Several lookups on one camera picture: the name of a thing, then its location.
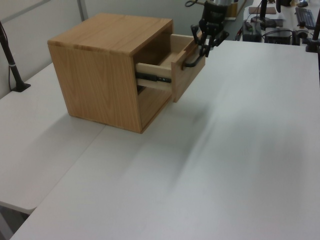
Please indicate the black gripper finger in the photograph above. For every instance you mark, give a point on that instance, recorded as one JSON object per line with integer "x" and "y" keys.
{"x": 201, "y": 41}
{"x": 220, "y": 38}

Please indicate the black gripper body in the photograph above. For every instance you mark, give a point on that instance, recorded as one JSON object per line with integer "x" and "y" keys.
{"x": 213, "y": 17}

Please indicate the wooden drawer cabinet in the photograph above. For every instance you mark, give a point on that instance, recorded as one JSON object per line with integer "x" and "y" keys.
{"x": 95, "y": 80}

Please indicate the light wooden board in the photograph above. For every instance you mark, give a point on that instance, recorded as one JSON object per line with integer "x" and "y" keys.
{"x": 233, "y": 10}

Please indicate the black electronics box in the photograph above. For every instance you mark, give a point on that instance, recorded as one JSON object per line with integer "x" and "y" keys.
{"x": 252, "y": 32}

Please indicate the black monitor stand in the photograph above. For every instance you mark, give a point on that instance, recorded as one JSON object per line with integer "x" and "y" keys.
{"x": 263, "y": 12}

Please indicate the brown flat pad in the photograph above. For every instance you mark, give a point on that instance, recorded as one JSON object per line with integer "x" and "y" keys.
{"x": 271, "y": 10}

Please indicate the black controller box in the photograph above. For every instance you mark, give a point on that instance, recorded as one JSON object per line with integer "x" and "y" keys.
{"x": 280, "y": 37}

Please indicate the black computer keyboard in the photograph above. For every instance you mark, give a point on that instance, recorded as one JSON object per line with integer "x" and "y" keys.
{"x": 305, "y": 17}

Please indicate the dark computer mouse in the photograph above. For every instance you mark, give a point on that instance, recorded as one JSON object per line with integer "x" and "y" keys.
{"x": 303, "y": 4}

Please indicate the black clamp stand pole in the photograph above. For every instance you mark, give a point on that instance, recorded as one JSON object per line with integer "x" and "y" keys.
{"x": 315, "y": 30}

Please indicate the black camera stand pole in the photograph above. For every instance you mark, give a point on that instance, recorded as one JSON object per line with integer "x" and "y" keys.
{"x": 13, "y": 70}

